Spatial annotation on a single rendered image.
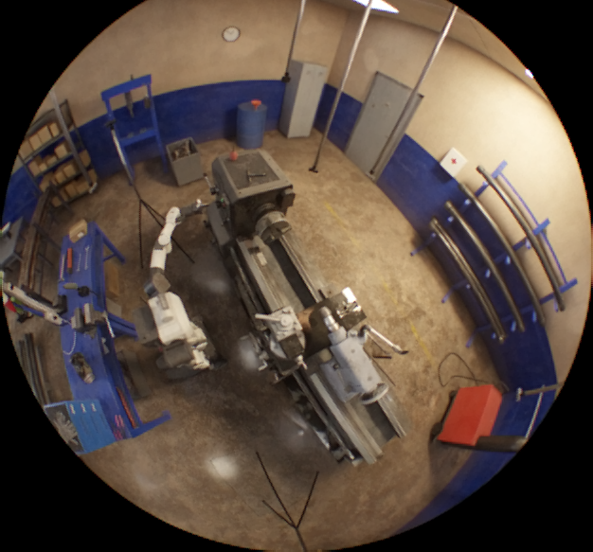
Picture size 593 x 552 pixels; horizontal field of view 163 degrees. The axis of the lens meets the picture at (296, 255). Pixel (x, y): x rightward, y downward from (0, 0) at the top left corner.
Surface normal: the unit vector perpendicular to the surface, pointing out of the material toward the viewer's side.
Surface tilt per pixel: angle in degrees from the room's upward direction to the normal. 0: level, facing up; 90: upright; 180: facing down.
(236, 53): 90
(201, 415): 0
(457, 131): 90
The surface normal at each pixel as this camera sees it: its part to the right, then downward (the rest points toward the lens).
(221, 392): 0.19, -0.49
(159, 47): 0.49, 0.80
